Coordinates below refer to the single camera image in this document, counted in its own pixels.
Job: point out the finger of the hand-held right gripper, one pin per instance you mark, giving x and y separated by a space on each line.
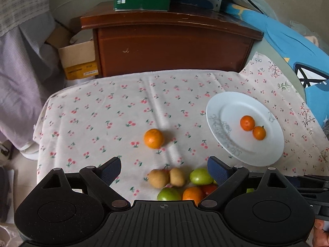
313 180
317 192

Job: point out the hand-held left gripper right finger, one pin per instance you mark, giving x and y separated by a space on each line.
217 171

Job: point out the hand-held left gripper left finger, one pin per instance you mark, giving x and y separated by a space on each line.
113 168

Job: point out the brown kiwi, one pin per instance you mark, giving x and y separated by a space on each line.
177 177

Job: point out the brown longan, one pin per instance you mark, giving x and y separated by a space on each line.
158 178

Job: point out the white plate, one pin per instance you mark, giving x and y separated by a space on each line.
231 108

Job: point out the person's right hand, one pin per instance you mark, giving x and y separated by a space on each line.
320 234

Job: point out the small orange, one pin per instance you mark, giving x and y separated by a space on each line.
259 133
247 122

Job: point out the cherry print tablecloth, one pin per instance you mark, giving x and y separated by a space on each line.
102 108

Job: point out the black white shoe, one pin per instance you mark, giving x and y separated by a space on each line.
5 150

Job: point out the dark slipper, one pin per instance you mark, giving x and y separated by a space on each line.
5 195

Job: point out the open cardboard box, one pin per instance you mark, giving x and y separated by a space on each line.
77 55

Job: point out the pale green bed sheet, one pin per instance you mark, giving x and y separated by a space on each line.
280 64

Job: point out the lilac striped cloth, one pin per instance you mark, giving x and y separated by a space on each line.
23 82

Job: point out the brown wooden nightstand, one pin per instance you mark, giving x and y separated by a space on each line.
167 49

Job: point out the blue printed blanket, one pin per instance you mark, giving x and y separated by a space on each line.
295 49

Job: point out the grey checked cloth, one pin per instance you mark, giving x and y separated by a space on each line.
20 15

